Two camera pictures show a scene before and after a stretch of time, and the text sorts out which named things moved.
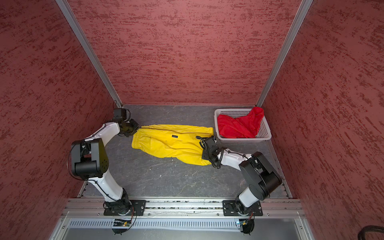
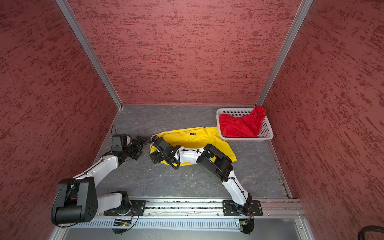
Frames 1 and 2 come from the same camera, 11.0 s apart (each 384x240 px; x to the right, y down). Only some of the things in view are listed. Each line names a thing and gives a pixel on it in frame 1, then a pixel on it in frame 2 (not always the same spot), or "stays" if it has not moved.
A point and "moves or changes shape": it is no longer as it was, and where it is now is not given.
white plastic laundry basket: (263, 133) stays
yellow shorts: (182, 142) moves or changes shape
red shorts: (246, 126) stays
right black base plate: (230, 208) stays
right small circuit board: (246, 225) stays
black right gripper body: (206, 154) -> (160, 155)
